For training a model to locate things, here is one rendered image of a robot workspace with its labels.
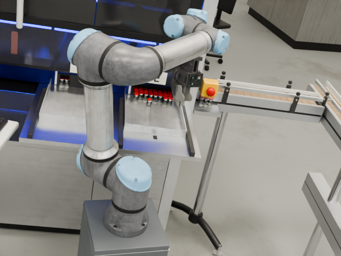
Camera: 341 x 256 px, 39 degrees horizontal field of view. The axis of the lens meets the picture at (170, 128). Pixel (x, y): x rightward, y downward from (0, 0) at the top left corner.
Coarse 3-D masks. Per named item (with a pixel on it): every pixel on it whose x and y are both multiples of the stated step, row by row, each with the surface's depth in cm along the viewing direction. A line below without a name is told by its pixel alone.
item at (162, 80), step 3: (162, 75) 214; (165, 75) 214; (159, 78) 215; (162, 78) 215; (165, 78) 215; (150, 81) 215; (153, 81) 215; (159, 81) 216; (162, 81) 216; (165, 81) 216; (162, 84) 217
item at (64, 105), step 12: (48, 96) 210; (60, 96) 213; (72, 96) 215; (48, 108) 201; (60, 108) 203; (72, 108) 205; (84, 108) 207; (48, 120) 192; (60, 120) 193; (72, 120) 193; (84, 120) 193
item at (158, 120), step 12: (132, 96) 226; (132, 108) 215; (144, 108) 217; (156, 108) 219; (168, 108) 221; (180, 108) 219; (132, 120) 205; (144, 120) 207; (156, 120) 209; (168, 120) 211; (180, 120) 213; (144, 132) 198; (156, 132) 199; (168, 132) 199; (180, 132) 200
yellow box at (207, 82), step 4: (204, 80) 219; (208, 80) 220; (212, 80) 221; (216, 80) 222; (204, 84) 218; (208, 84) 218; (212, 84) 218; (216, 84) 218; (200, 88) 223; (204, 88) 219; (216, 88) 219; (200, 92) 222; (204, 92) 220; (216, 92) 220; (204, 96) 221; (208, 96) 221
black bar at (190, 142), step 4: (184, 108) 220; (184, 112) 217; (184, 116) 213; (188, 124) 208; (188, 128) 205; (188, 132) 202; (188, 136) 199; (188, 140) 196; (188, 144) 195; (192, 144) 194; (188, 148) 194; (192, 148) 191; (192, 152) 188; (192, 156) 189
